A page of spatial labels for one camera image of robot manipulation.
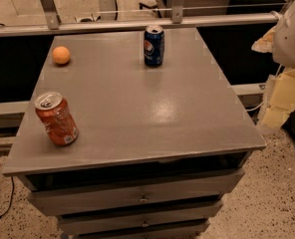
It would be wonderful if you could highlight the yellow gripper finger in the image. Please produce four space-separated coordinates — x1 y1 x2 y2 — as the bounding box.
260 68 295 128
251 27 275 53

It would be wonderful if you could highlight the red coke can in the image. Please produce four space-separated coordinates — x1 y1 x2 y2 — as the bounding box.
35 92 79 146

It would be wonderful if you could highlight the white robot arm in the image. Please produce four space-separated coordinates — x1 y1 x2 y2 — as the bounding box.
251 1 295 128

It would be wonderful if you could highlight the blue pepsi can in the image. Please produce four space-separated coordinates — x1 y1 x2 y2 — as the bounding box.
144 25 164 67

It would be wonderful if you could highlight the grey drawer cabinet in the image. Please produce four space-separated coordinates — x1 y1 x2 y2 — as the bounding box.
2 27 267 239

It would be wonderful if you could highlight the middle grey drawer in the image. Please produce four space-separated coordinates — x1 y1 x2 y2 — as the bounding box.
59 200 222 235

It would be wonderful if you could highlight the grey drawer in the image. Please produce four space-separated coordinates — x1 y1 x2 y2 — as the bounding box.
77 219 209 239
59 200 222 235
28 168 244 216

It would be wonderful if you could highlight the bottom grey drawer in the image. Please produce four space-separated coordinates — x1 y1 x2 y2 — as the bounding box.
77 219 209 239

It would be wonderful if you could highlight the orange fruit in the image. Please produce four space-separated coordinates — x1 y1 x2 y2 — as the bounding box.
52 46 70 65

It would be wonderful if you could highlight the top grey drawer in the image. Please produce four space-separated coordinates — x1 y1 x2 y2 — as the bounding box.
28 168 244 216

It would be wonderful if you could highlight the white cable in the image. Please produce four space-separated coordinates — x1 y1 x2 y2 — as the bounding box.
245 63 284 114

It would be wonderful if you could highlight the metal railing frame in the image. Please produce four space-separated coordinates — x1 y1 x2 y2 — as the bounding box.
0 0 294 37

